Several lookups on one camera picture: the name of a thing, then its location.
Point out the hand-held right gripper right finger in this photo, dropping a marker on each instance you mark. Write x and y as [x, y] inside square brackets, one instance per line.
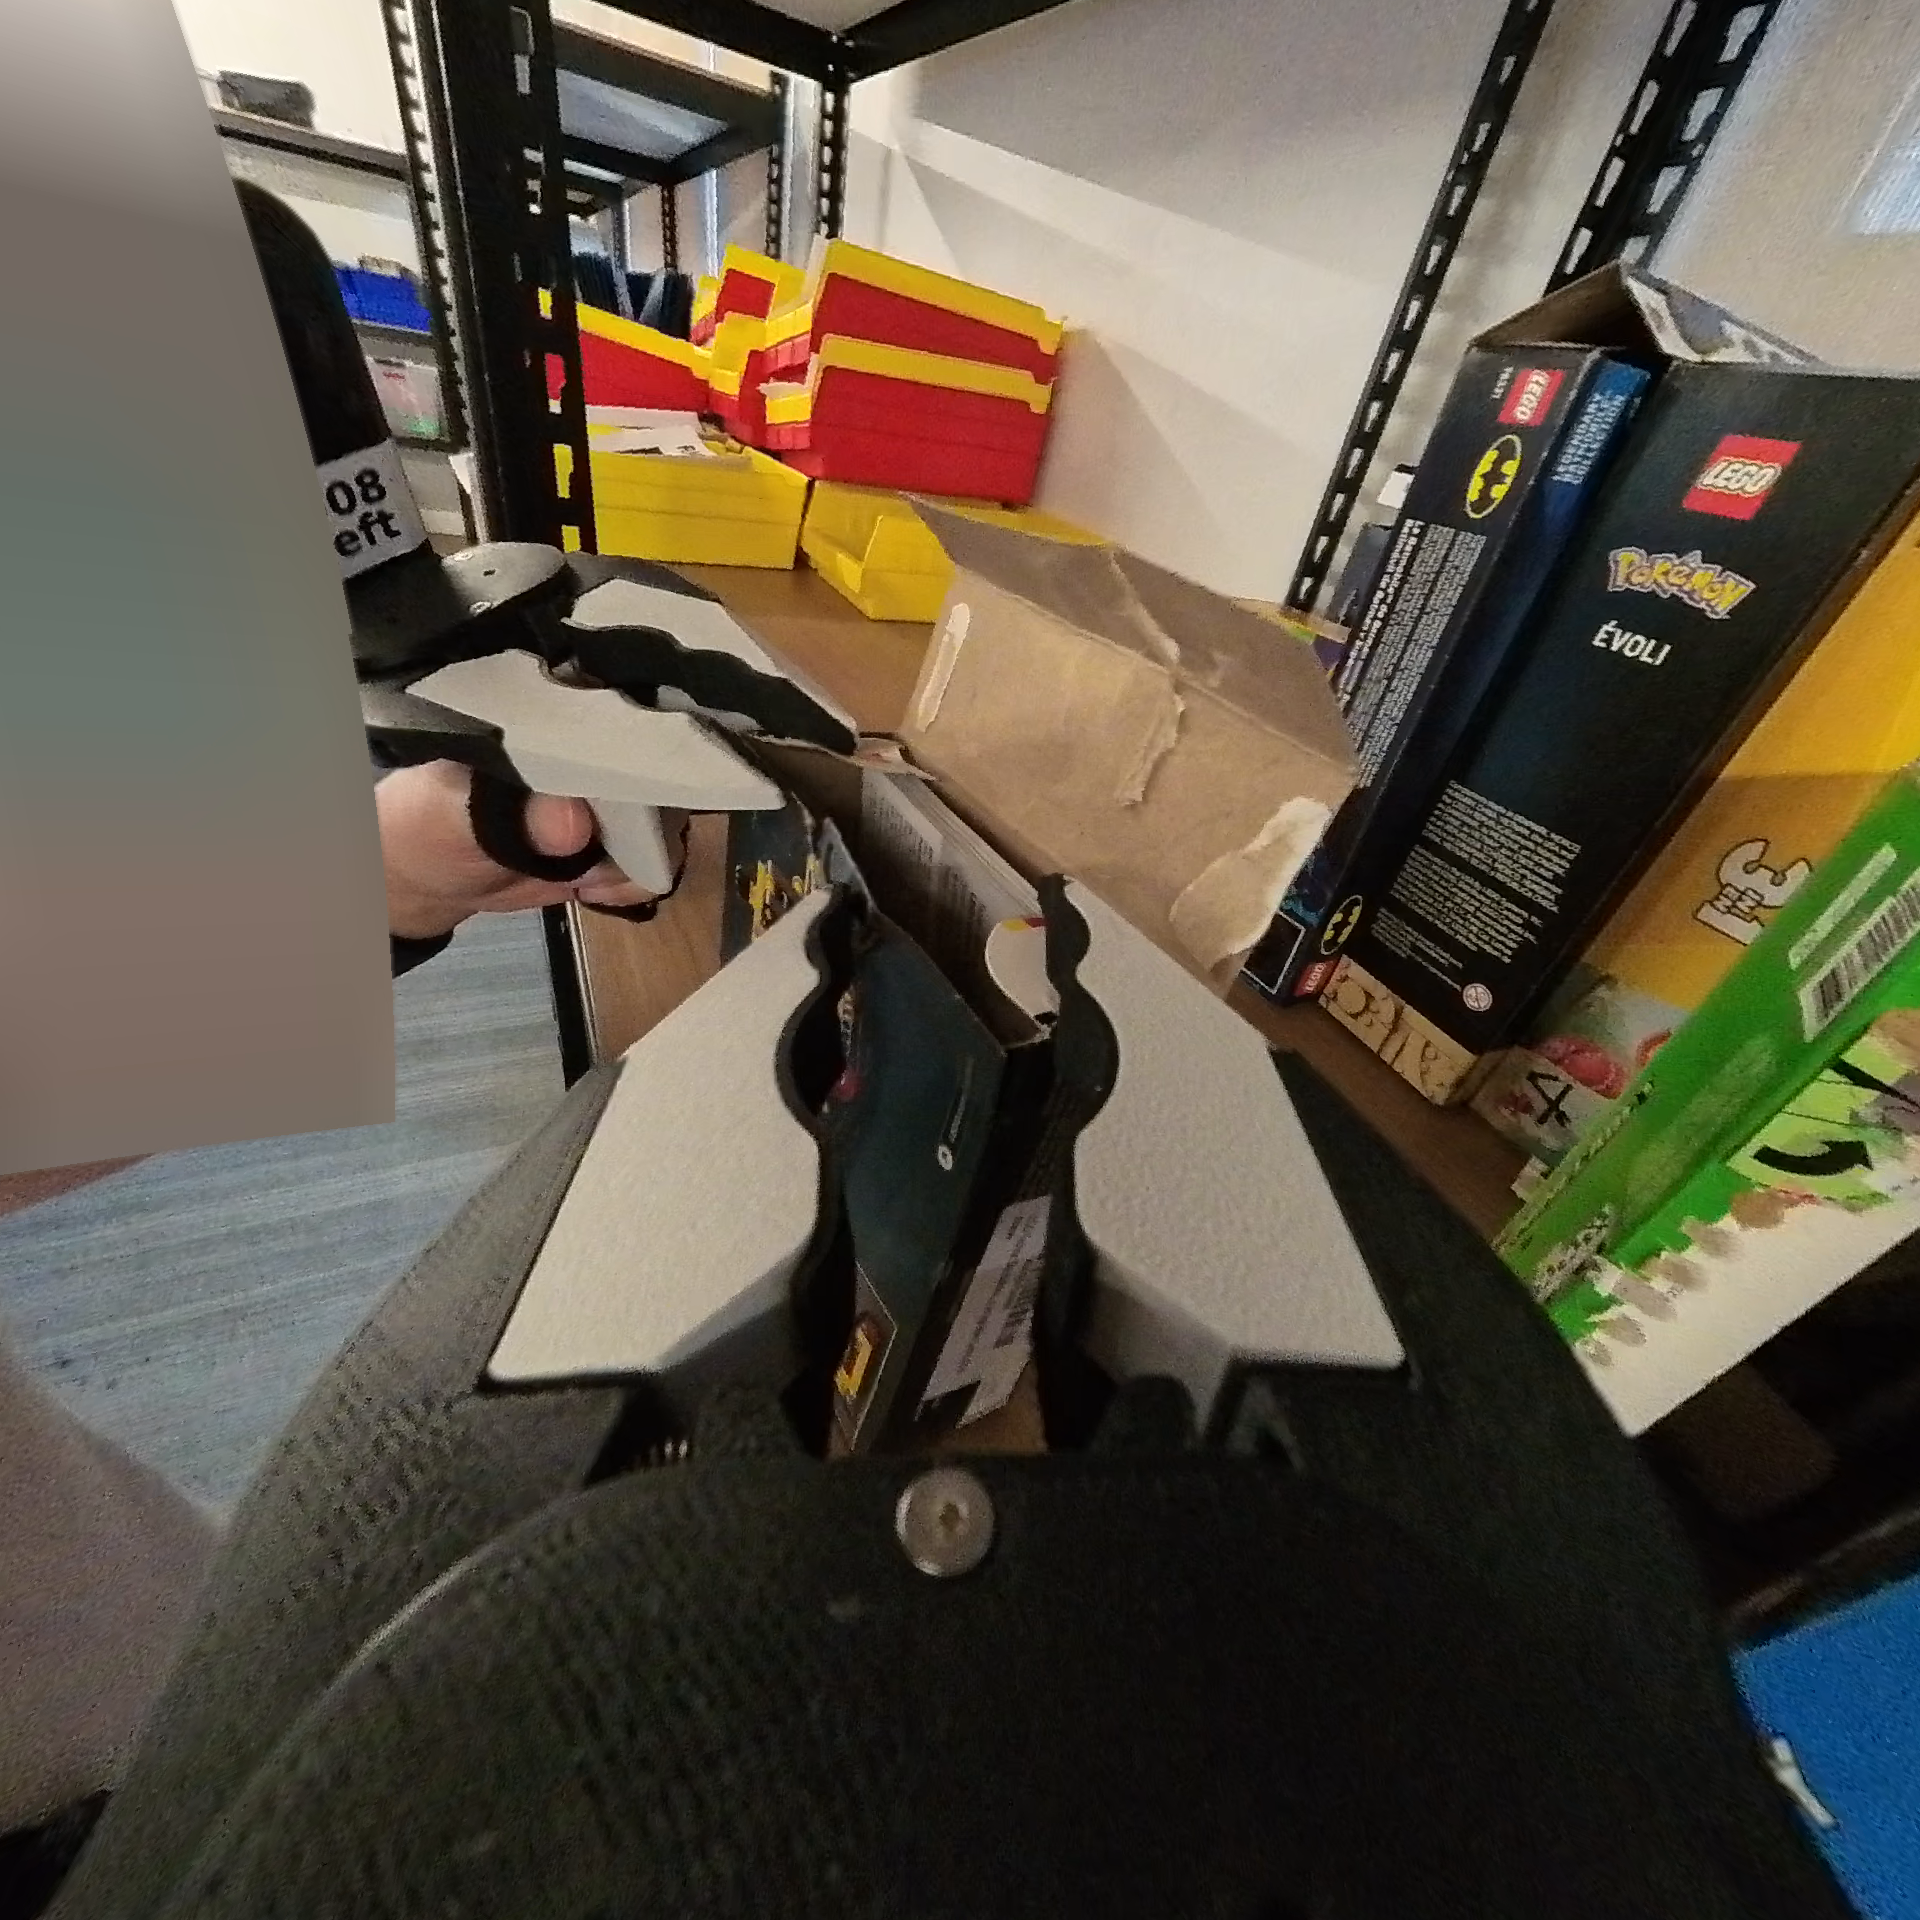
[1244, 1201]

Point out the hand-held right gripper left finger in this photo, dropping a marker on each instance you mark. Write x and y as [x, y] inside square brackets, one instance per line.
[662, 1201]

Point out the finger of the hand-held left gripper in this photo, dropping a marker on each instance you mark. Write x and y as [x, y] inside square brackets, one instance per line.
[662, 629]
[630, 744]

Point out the small black yellow toy box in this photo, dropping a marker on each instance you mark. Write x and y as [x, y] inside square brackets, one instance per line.
[932, 1125]

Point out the wooden desk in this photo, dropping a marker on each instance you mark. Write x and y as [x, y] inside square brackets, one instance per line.
[676, 961]

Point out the person's left hand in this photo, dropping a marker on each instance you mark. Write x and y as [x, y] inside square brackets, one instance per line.
[435, 856]

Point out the yellow plastic bin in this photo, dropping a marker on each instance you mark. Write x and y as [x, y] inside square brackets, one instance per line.
[885, 546]
[692, 504]

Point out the wooden rack shelf board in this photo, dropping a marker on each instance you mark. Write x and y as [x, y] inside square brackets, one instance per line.
[839, 646]

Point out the black metal rack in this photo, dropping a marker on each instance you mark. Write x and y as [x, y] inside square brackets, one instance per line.
[494, 301]

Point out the blue plastic bin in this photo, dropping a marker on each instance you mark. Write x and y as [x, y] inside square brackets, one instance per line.
[382, 294]

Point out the torn brown cardboard box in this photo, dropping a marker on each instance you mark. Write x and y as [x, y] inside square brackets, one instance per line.
[1096, 721]

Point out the grey background rack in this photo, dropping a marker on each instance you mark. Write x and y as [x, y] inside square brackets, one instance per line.
[662, 135]

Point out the green toy box white edge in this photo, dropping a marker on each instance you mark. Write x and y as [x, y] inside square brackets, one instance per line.
[1771, 1080]

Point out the black toy box yellow logo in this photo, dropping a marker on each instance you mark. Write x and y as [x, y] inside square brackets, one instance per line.
[1622, 721]

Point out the black bat logo toy box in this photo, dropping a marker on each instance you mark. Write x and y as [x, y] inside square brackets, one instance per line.
[1441, 599]

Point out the yellow flamingo toy box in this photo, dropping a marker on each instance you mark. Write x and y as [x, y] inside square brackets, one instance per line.
[1799, 840]

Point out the person's trouser leg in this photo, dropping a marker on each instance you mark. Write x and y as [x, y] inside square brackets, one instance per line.
[89, 1575]

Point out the blue toy box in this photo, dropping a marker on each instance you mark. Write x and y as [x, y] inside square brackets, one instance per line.
[1830, 1725]

